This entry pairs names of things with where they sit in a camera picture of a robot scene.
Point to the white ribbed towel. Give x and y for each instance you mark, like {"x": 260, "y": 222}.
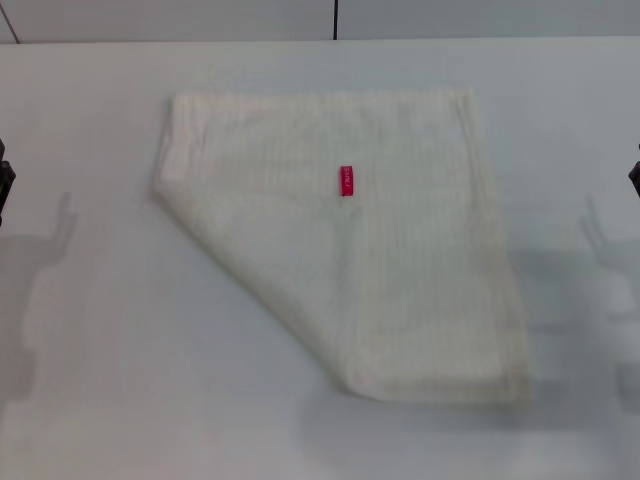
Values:
{"x": 400, "y": 250}

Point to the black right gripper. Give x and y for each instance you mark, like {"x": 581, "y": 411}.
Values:
{"x": 635, "y": 172}

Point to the red sewn fabric label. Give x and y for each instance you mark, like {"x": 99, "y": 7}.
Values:
{"x": 346, "y": 181}

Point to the black vertical wall strip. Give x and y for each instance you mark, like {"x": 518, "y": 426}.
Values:
{"x": 335, "y": 17}

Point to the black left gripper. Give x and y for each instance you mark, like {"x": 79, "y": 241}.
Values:
{"x": 5, "y": 175}

